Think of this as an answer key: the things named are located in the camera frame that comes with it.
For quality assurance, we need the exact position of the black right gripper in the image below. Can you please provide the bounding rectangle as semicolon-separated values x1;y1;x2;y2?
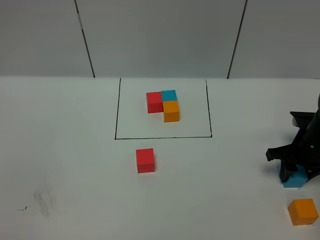
266;112;320;183

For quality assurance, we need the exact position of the orange template cube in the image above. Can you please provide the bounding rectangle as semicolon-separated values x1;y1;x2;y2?
163;100;180;123

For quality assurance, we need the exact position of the blue template cube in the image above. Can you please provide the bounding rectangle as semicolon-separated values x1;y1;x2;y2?
160;90;177;102

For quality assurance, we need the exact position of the red template cube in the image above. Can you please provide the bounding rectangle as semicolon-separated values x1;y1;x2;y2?
146;91;163;114

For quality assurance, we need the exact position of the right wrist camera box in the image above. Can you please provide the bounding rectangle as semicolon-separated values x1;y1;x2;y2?
290;111;316;129

